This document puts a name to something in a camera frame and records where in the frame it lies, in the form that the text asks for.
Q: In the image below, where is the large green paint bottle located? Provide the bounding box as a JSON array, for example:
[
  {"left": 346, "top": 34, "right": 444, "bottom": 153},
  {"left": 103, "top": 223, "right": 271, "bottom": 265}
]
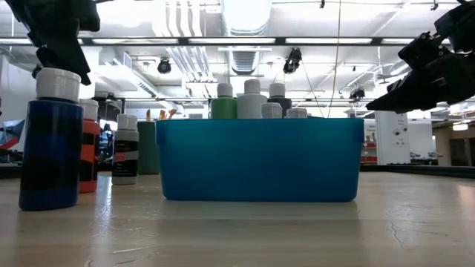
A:
[{"left": 210, "top": 82, "right": 238, "bottom": 120}]

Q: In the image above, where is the large white paint bottle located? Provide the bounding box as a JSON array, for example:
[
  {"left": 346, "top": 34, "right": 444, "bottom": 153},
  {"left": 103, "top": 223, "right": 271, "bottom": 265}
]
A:
[{"left": 236, "top": 79, "right": 269, "bottom": 120}]

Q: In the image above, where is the black aluminium table frame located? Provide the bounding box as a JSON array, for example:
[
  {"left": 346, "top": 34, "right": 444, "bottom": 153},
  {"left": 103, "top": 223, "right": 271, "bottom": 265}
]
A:
[{"left": 0, "top": 162, "right": 475, "bottom": 179}]

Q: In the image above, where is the white background pillar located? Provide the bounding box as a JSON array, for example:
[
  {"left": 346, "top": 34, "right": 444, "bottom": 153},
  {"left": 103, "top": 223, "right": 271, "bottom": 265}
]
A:
[{"left": 373, "top": 110, "right": 411, "bottom": 166}]

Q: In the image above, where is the dark green cup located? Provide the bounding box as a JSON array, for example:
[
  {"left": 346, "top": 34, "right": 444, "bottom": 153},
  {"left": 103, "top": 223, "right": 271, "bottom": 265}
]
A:
[{"left": 137, "top": 121, "right": 161, "bottom": 175}]

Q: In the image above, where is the small white paint bottle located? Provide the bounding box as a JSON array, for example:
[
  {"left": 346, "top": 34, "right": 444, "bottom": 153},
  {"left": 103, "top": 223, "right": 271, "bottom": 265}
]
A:
[{"left": 111, "top": 113, "right": 140, "bottom": 185}]

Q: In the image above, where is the ceiling air vent grille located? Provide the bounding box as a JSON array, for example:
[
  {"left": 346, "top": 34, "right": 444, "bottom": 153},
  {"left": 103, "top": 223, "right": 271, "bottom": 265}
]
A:
[{"left": 232, "top": 50, "right": 257, "bottom": 75}]

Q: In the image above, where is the blue plastic bin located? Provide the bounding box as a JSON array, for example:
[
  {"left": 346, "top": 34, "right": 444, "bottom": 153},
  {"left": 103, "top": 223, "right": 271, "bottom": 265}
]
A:
[{"left": 154, "top": 117, "right": 365, "bottom": 203}]

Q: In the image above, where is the background computer monitor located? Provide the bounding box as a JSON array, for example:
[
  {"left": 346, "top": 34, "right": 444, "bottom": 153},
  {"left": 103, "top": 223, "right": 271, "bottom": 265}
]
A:
[{"left": 0, "top": 118, "right": 26, "bottom": 149}]

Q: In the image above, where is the large dark grey paint bottle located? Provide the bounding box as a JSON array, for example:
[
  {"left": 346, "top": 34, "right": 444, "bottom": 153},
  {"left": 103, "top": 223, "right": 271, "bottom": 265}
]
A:
[{"left": 266, "top": 82, "right": 293, "bottom": 119}]

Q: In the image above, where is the thin hanging ceiling cable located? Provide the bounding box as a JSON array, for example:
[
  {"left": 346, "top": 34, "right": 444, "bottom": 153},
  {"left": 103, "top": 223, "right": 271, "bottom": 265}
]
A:
[{"left": 326, "top": 0, "right": 342, "bottom": 119}]

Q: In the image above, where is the small red-orange paint bottle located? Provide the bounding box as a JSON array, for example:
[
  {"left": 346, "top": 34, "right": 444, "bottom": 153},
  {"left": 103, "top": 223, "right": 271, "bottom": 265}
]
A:
[{"left": 78, "top": 98, "right": 102, "bottom": 194}]

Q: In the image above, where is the red background shelf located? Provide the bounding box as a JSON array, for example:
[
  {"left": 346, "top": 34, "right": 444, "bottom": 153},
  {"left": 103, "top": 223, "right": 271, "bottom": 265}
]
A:
[{"left": 361, "top": 140, "right": 379, "bottom": 165}]

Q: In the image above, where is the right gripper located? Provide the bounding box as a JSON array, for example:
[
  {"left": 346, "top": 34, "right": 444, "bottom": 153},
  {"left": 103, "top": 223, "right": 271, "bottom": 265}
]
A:
[{"left": 365, "top": 31, "right": 475, "bottom": 114}]

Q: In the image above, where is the horizontal overhead rig beam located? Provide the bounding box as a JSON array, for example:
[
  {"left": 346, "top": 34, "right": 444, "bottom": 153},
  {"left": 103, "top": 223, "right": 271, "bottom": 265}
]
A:
[{"left": 0, "top": 36, "right": 452, "bottom": 47}]

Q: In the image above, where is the black ceiling spotlight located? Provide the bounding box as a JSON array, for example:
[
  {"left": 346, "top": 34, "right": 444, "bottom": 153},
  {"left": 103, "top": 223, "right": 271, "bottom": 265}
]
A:
[
  {"left": 348, "top": 87, "right": 367, "bottom": 102},
  {"left": 282, "top": 47, "right": 303, "bottom": 74},
  {"left": 157, "top": 58, "right": 173, "bottom": 75}
]

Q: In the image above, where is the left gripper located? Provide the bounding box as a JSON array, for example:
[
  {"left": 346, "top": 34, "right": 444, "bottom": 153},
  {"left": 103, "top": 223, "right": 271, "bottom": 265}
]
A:
[{"left": 4, "top": 0, "right": 101, "bottom": 86}]

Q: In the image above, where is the small dark blue paint bottle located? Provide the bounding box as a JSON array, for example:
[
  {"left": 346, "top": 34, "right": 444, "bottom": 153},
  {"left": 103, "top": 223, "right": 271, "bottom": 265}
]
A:
[{"left": 18, "top": 67, "right": 84, "bottom": 211}]

